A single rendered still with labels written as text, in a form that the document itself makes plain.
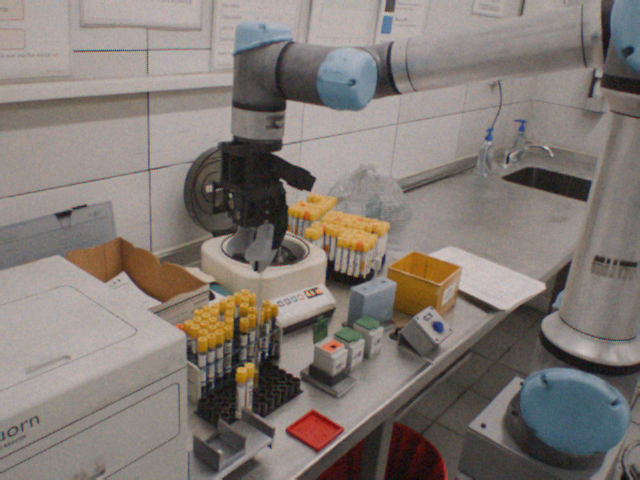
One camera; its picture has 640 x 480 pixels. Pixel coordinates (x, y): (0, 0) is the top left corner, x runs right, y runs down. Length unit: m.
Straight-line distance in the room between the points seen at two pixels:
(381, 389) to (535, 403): 0.44
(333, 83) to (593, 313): 0.39
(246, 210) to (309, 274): 0.50
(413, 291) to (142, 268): 0.58
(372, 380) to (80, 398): 0.64
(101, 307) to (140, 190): 0.69
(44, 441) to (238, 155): 0.41
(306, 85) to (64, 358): 0.42
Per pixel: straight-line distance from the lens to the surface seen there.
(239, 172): 0.83
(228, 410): 1.00
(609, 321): 0.70
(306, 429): 1.00
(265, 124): 0.80
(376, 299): 1.24
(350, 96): 0.73
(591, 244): 0.68
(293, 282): 1.27
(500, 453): 0.94
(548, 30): 0.79
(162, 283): 1.22
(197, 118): 1.44
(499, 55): 0.79
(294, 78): 0.76
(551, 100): 3.32
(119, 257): 1.32
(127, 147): 1.34
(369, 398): 1.09
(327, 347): 1.07
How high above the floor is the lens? 1.52
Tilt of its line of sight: 22 degrees down
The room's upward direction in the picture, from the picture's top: 6 degrees clockwise
